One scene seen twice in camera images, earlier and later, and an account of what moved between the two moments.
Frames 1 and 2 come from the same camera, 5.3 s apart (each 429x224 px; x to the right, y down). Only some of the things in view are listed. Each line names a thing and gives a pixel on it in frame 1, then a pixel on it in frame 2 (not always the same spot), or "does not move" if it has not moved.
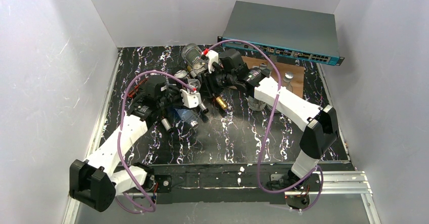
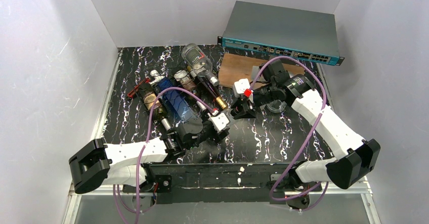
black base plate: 227,183 does not move
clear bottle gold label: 193,83 to 227,113
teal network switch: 299,34 does not move
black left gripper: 179,101 to 208,133
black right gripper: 208,83 to 248,105
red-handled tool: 131,93 does not move
